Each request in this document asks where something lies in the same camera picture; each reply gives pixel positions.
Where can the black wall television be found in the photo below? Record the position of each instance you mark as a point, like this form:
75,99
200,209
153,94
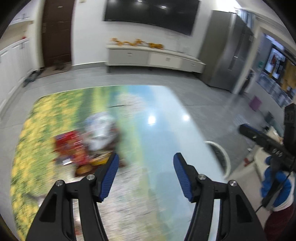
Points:
178,16

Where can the grey slippers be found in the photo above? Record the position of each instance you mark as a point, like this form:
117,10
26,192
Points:
31,78

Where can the golden dragon figurine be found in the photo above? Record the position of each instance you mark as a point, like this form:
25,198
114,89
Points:
137,43

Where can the silver double-door refrigerator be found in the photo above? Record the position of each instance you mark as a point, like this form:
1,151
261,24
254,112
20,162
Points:
225,49

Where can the white printed plastic bag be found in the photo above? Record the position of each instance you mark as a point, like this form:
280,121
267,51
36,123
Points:
100,131

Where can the dark brown entrance door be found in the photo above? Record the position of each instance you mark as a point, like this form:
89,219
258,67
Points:
56,32

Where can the blue white gloved right hand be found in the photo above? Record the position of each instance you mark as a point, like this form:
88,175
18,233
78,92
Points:
278,186

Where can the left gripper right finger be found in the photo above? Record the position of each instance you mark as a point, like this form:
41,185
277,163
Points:
237,219

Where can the brown doormat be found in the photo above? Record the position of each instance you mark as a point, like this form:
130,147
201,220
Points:
52,71

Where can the red chip bag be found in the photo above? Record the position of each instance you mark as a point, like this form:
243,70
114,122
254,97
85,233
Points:
71,145

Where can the purple stool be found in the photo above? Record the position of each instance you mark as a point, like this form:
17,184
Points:
255,103

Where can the brown snack wrapper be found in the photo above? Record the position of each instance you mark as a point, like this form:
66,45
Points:
92,164

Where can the white shoe cabinet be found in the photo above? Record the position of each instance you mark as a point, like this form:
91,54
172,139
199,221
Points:
16,60

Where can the white TV cabinet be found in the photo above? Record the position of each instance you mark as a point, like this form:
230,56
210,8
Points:
152,58

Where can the grey round trash bin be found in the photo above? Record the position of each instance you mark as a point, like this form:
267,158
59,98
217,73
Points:
221,156

